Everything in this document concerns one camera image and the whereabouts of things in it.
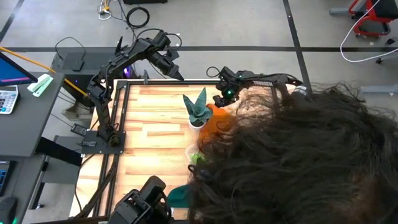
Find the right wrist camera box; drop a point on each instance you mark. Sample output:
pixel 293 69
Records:
pixel 227 73

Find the black keyboard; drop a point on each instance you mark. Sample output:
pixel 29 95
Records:
pixel 3 179

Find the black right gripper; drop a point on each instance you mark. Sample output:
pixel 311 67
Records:
pixel 229 91

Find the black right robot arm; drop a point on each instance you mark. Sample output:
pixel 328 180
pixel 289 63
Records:
pixel 264 82

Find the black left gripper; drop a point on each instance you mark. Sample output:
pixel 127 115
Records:
pixel 162 62

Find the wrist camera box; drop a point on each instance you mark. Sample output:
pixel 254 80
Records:
pixel 173 55
pixel 227 73

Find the black wifi antenna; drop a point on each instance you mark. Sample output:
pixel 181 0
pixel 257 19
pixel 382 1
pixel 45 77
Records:
pixel 119 46

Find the light green toy pear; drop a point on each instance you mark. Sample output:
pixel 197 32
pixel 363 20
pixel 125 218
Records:
pixel 196 158

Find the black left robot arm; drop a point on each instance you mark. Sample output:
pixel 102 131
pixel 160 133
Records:
pixel 105 81

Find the potted artificial snake plant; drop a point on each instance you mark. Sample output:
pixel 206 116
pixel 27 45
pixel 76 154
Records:
pixel 197 110

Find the black mechanical device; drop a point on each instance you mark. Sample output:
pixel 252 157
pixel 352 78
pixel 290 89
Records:
pixel 140 202

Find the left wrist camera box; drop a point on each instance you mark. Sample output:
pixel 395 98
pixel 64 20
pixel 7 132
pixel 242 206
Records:
pixel 173 55

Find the red-framed black chair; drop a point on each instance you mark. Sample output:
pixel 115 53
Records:
pixel 385 9

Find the orange cloth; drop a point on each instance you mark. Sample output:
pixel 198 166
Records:
pixel 217 119

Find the teal cloth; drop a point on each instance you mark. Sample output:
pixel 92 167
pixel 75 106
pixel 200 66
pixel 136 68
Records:
pixel 179 196

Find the grey chair base leg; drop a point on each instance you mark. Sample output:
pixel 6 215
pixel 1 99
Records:
pixel 381 89

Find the small black controller box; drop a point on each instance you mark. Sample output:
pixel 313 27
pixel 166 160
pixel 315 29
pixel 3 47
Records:
pixel 78 129

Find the black computer tower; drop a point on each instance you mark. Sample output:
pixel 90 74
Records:
pixel 62 74

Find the computer monitor with blue screen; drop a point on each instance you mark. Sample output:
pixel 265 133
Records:
pixel 12 71

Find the black desk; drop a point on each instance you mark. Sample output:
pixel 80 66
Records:
pixel 28 130

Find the person's head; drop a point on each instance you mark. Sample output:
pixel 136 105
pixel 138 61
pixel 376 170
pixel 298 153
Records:
pixel 295 155

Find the mint green stapler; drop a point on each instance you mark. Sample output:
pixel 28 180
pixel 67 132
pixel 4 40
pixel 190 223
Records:
pixel 40 84

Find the clear plastic tupperware container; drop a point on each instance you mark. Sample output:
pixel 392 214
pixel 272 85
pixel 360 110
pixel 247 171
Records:
pixel 190 151

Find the grey calculator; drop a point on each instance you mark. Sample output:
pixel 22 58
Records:
pixel 7 99

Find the black aluminium table frame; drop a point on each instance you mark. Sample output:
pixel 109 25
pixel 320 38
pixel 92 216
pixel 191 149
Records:
pixel 161 82

